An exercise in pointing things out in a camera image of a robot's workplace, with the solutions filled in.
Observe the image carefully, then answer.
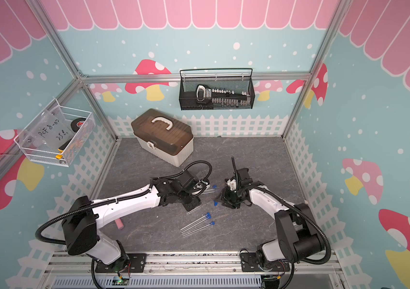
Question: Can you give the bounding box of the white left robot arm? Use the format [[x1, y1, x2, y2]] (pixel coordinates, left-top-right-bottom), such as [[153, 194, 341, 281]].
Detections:
[[35, 171, 209, 267]]

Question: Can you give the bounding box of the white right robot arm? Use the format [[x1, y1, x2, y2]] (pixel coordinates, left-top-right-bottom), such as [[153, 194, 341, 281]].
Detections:
[[218, 184, 332, 270]]

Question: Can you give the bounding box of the white box with brown lid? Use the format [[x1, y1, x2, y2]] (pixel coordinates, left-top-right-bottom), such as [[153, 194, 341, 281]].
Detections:
[[131, 108, 194, 167]]

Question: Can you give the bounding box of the purple pink toy spatula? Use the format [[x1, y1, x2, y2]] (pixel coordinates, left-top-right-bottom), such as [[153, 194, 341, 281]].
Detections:
[[115, 219, 124, 230]]

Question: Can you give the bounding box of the socket set in basket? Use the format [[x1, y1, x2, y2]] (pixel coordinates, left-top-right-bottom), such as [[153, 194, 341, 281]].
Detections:
[[195, 85, 252, 108]]

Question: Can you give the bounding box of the black tape roll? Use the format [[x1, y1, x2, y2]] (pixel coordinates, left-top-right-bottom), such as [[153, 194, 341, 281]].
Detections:
[[71, 118, 86, 133]]

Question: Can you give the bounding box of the yellow black utility knife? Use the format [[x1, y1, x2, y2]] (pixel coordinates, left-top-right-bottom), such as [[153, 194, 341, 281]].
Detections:
[[55, 140, 71, 160]]

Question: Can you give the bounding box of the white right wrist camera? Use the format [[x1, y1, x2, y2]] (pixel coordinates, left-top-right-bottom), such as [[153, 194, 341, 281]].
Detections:
[[225, 168, 253, 191]]

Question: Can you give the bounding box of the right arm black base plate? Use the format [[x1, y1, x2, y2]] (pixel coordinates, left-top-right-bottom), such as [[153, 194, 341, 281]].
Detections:
[[239, 250, 290, 273]]

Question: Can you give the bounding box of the aluminium front rail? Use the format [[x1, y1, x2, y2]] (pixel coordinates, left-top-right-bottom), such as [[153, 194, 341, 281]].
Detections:
[[40, 250, 345, 285]]

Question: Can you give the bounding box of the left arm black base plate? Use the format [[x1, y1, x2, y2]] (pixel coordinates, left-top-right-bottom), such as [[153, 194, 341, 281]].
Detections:
[[95, 253, 147, 274]]

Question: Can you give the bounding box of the black wire wall basket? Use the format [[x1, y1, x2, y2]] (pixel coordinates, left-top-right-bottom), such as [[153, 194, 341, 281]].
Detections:
[[179, 68, 255, 111]]

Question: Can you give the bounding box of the clear and mesh wall bin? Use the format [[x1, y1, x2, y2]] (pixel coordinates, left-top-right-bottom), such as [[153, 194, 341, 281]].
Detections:
[[13, 99, 95, 167]]

